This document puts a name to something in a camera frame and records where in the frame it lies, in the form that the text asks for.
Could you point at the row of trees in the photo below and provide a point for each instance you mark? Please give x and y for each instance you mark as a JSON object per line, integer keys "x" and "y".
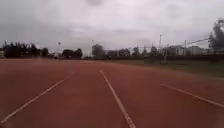
{"x": 98, "y": 51}

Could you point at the distant light pole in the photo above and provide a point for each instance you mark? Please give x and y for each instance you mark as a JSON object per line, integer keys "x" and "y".
{"x": 59, "y": 48}
{"x": 92, "y": 45}

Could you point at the tall light pole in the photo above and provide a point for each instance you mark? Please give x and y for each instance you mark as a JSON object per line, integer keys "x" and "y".
{"x": 160, "y": 41}

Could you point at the pale buildings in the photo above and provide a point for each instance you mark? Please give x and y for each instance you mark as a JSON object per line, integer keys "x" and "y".
{"x": 176, "y": 50}

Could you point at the fence with tall posts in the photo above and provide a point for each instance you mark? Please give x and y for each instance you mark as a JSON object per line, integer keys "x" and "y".
{"x": 200, "y": 57}

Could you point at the dark clump of trees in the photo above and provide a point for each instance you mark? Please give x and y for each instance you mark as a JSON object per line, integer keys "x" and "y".
{"x": 16, "y": 51}

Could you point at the tall dark tree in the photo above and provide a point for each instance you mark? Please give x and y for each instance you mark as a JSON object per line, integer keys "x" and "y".
{"x": 218, "y": 36}

